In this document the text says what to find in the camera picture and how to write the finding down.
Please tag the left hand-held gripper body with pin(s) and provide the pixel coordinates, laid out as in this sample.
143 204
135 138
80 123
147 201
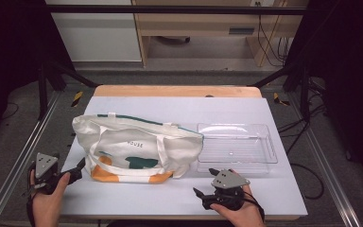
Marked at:
45 164

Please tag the white canvas tote bag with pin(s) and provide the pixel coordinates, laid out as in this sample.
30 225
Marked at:
129 138

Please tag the person's left hand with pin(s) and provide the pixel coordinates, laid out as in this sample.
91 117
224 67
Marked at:
47 208

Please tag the white table mat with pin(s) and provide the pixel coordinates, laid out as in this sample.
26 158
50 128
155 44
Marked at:
176 107

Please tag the light wooden desk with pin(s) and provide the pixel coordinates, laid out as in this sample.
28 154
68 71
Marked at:
201 22

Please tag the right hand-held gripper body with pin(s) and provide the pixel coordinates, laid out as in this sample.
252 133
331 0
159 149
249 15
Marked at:
228 180

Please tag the wooden table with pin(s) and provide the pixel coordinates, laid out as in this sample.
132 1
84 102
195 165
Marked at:
176 90

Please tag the person's right hand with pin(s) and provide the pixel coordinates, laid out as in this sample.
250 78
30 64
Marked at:
242 217

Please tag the black curtain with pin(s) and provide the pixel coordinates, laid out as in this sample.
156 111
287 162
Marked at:
349 63
9 47

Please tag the black horizontal frame bar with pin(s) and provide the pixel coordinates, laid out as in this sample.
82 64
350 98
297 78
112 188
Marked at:
170 9

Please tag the white cabinet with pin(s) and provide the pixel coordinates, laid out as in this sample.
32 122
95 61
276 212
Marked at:
97 38

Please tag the black metal stand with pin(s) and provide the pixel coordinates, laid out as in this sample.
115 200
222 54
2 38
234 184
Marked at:
304 91
43 91

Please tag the clear plastic tray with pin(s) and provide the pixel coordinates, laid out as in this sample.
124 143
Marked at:
236 146

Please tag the yellow black tape marker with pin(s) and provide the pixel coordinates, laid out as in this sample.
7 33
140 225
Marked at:
77 98
277 98

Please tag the aluminium floor rail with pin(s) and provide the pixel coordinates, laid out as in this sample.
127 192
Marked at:
22 157
327 170

